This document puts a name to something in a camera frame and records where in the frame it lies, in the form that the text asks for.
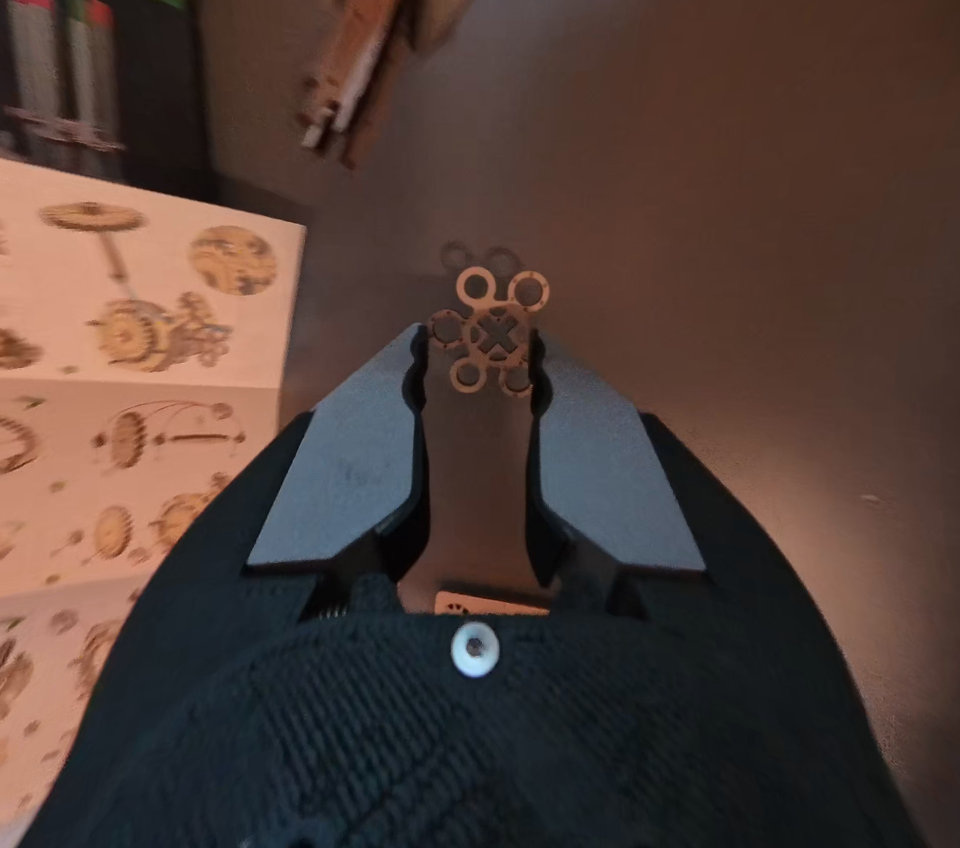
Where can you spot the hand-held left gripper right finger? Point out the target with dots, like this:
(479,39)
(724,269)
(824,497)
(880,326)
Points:
(615,481)

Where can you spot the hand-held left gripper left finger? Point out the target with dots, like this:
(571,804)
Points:
(345,466)

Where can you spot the wooden model shaft assembly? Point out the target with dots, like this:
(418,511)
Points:
(367,38)

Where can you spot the cut-out wooden parts sheet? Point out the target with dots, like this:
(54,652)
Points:
(487,605)

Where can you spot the folded paper instruction leaflet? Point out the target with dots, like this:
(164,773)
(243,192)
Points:
(150,413)

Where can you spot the black printed kit box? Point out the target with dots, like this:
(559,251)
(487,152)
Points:
(150,76)

